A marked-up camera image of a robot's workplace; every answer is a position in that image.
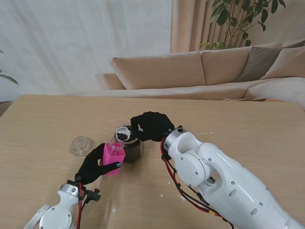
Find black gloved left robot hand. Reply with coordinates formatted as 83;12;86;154
75;143;122;186

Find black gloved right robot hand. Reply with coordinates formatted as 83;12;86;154
130;111;175;143

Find pink coffee jar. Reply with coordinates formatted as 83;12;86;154
100;140;126;177

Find clear glass jar lid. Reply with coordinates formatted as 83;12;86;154
70;136;95;157

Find white plastic spoon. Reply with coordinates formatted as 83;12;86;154
116;127;134;142

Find glass jar of coffee beans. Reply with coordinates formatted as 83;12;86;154
113;123;145;164

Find beige sofa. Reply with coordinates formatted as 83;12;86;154
95;39;305;110

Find beige pleated curtain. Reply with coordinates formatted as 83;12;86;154
169;0;253;53

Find white sheer curtain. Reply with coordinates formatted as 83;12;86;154
0;0;173;96

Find small green plant leaves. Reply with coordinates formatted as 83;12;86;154
0;50;19;85

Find grey sofa cushion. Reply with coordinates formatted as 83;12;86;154
235;46;284;83

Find tall green leafy plant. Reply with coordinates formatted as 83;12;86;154
199;0;286;51

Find beige sofa cushion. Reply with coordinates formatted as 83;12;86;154
261;46;305;81

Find left arm red cable bundle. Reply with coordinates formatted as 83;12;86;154
75;182;88;229

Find arm red cable bundle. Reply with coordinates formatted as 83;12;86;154
161;138;235;229
75;182;88;229

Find right arm red cable bundle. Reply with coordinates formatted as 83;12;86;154
161;138;235;229

